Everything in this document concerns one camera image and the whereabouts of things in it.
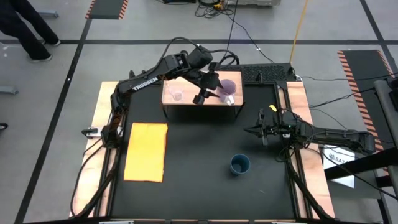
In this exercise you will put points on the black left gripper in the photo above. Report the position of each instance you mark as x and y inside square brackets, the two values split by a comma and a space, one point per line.
[209, 82]

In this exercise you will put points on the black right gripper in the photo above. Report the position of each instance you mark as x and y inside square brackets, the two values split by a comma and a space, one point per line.
[275, 126]

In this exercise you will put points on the purple and white mug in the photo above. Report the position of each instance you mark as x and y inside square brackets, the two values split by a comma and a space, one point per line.
[229, 87]

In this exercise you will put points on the blue plastic cup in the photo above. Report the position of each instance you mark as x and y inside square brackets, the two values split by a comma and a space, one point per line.
[240, 164]

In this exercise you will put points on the small clear glass cup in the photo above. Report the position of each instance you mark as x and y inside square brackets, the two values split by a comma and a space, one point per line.
[176, 93]

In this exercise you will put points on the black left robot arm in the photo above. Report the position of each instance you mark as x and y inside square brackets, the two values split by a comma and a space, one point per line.
[146, 83]

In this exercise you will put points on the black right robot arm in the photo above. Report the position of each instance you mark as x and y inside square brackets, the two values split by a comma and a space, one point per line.
[335, 137]

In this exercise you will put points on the yellow tape tag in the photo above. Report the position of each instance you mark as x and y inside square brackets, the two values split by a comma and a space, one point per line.
[273, 108]

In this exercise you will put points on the black perforated equipment box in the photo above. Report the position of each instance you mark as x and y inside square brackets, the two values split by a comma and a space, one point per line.
[267, 73]

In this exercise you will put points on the wooden side board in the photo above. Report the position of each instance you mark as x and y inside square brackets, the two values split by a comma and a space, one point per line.
[295, 93]
[104, 93]

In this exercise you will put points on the white printed paper sheet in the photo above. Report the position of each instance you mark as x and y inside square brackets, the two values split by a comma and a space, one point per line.
[339, 158]

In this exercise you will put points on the grey power strip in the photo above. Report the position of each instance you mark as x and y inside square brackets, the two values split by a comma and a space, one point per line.
[255, 2]

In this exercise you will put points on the yellow cloth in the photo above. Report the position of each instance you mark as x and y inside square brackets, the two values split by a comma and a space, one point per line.
[146, 155]

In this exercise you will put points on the black stand beam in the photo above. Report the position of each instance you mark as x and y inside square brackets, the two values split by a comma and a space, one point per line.
[360, 163]

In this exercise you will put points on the large hazard-striped black mat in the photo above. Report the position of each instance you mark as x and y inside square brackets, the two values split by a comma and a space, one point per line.
[363, 71]

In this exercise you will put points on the small hazard-striped black mat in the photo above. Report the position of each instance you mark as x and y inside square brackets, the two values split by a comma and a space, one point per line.
[107, 8]

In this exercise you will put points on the grey desk foot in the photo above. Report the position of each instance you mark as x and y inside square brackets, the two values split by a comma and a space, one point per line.
[51, 14]
[7, 90]

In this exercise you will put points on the person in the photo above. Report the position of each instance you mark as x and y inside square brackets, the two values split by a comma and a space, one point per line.
[21, 28]

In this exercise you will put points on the wooden shelf with black frame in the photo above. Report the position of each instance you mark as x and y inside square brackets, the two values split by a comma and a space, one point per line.
[186, 93]

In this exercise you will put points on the black table frame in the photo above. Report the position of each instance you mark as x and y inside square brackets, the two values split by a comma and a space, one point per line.
[107, 202]

